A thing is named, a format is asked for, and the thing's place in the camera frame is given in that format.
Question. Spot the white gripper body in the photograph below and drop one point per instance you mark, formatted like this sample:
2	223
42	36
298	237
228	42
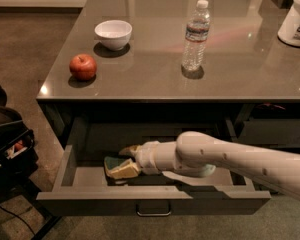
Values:
145	158

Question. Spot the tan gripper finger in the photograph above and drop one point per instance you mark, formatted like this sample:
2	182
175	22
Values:
133	169
131	151

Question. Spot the green and yellow sponge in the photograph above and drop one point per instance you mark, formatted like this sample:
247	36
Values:
116	168

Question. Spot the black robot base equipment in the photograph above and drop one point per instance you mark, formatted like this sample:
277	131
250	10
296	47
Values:
18	161

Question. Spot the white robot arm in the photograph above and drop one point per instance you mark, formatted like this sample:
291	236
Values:
195	154

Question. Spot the grey open top drawer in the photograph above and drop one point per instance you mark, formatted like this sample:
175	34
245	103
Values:
82	188

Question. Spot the grey counter cabinet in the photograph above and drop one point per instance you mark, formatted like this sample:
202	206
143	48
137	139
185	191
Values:
245	63

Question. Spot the red apple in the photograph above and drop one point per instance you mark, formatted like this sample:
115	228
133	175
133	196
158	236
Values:
83	67

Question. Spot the white ceramic bowl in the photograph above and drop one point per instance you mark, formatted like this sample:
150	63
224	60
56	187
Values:
114	34

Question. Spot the clear plastic water bottle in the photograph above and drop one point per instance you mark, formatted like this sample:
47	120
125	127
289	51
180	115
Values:
196	35

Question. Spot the dark lower side drawers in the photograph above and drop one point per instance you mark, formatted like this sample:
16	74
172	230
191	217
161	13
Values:
270	125

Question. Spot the metal drawer handle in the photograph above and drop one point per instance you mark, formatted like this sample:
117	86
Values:
153	209

